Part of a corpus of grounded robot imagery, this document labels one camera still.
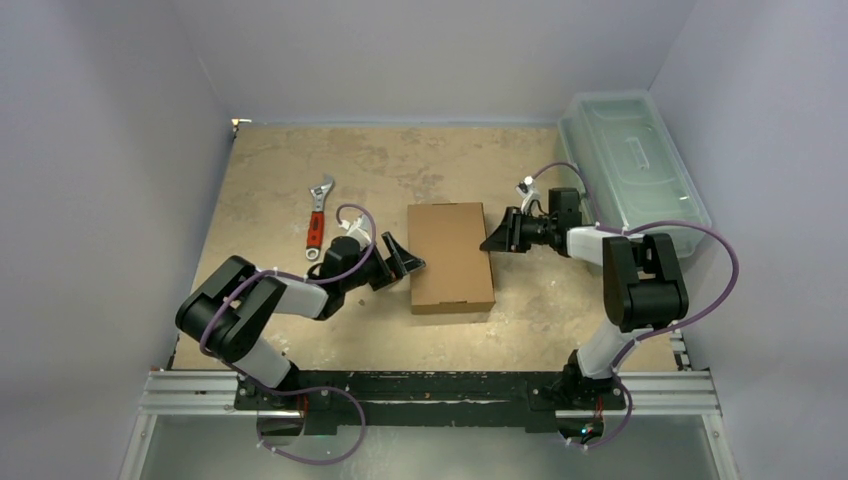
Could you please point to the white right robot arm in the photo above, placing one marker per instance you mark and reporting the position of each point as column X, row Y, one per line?
column 642, row 285

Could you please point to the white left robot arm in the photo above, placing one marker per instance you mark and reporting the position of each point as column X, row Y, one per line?
column 229, row 312

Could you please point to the brown cardboard box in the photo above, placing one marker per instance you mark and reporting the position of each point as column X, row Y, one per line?
column 457, row 277

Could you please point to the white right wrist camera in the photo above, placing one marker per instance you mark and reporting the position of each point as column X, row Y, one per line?
column 529, row 194

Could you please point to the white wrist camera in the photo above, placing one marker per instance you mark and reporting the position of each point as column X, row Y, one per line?
column 360, row 230
column 529, row 194

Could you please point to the aluminium frame rail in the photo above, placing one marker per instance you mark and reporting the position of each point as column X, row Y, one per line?
column 188, row 428

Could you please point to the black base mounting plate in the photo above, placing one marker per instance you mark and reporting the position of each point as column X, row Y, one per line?
column 535, row 401

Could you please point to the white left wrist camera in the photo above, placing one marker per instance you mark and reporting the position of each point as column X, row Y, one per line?
column 360, row 230

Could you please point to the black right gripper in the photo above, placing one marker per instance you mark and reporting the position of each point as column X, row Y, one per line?
column 516, row 231

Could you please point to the clear plastic bin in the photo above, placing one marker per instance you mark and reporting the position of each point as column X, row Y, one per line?
column 635, row 174

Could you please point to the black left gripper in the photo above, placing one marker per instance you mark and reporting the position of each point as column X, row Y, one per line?
column 403, row 261

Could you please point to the red adjustable wrench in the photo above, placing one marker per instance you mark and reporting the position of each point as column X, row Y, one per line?
column 316, row 227

